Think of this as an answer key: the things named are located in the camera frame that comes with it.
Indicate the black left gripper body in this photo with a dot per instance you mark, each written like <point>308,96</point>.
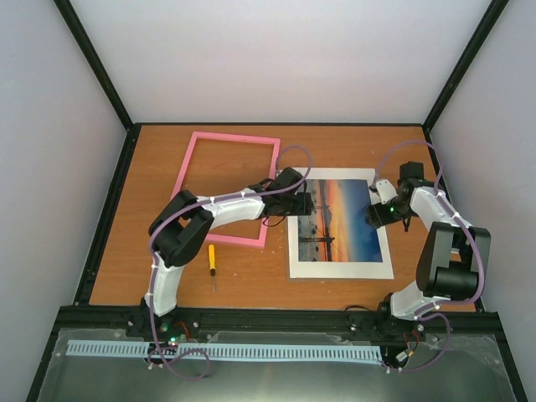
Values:
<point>295,209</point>

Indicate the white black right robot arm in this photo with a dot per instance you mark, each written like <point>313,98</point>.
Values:
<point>452,264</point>

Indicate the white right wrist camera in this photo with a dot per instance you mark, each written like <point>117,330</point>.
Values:
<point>384,190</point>

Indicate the pink picture frame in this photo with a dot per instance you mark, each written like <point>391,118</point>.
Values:
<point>259,242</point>

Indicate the sunset photo print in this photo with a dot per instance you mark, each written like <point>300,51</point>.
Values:
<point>336,230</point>

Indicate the black corner post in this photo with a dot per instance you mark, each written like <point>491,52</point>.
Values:
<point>81,37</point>
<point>484,28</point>

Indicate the black right corner post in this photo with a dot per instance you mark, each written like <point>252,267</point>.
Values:
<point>484,28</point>

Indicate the black left corner post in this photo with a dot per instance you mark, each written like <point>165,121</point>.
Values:
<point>81,37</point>

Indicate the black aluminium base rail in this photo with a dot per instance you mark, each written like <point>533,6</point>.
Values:
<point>355,325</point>

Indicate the yellow handled screwdriver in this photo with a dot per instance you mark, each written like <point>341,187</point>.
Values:
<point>212,265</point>

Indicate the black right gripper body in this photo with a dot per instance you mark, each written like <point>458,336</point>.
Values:
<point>387,218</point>

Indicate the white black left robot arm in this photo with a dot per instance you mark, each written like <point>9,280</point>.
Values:
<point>179,231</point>

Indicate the white photo mat board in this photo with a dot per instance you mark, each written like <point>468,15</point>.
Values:
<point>333,270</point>

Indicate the light blue slotted cable duct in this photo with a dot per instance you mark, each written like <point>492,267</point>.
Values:
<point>228,352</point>

